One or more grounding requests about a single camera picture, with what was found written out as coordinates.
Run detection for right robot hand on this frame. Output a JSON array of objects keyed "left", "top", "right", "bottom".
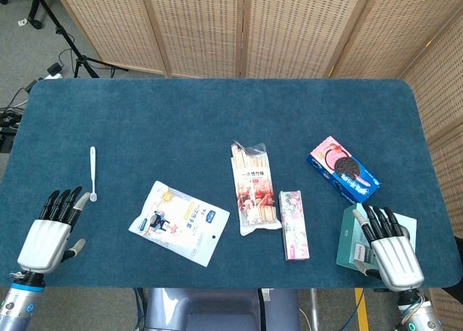
[{"left": 352, "top": 203, "right": 425, "bottom": 293}]

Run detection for clear bamboo chopsticks pack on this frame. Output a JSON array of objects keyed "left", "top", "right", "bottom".
[{"left": 230, "top": 139, "right": 283, "bottom": 237}]

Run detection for blue table mat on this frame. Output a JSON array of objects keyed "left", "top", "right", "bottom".
[{"left": 0, "top": 77, "right": 463, "bottom": 289}]

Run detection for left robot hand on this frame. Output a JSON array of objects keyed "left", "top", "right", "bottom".
[{"left": 17, "top": 186, "right": 90, "bottom": 275}]

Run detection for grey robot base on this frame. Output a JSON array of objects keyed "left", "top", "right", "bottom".
[{"left": 143, "top": 288, "right": 301, "bottom": 331}]

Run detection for black tripod stand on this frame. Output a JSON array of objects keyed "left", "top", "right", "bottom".
[{"left": 31, "top": 0, "right": 128, "bottom": 79}]

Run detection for black office chair base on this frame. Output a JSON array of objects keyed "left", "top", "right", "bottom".
[{"left": 0, "top": 0, "right": 50, "bottom": 30}]

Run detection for light green packet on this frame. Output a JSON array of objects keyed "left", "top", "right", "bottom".
[{"left": 335, "top": 202, "right": 417, "bottom": 273}]

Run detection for white toothbrush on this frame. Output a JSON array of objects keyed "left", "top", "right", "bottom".
[{"left": 89, "top": 146, "right": 98, "bottom": 202}]

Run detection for blue Oreo cookie box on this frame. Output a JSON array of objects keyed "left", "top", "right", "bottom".
[{"left": 305, "top": 135, "right": 383, "bottom": 205}]

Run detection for white snack pouch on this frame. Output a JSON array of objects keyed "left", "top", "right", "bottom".
[{"left": 128, "top": 180, "right": 231, "bottom": 267}]

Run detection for wicker folding screen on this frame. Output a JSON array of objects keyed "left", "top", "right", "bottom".
[{"left": 50, "top": 0, "right": 463, "bottom": 331}]

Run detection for pink floral slim box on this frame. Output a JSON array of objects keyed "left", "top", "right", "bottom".
[{"left": 278, "top": 190, "right": 310, "bottom": 262}]

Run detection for black floor cables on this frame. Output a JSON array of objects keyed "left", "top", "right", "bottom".
[{"left": 0, "top": 77, "right": 43, "bottom": 153}]

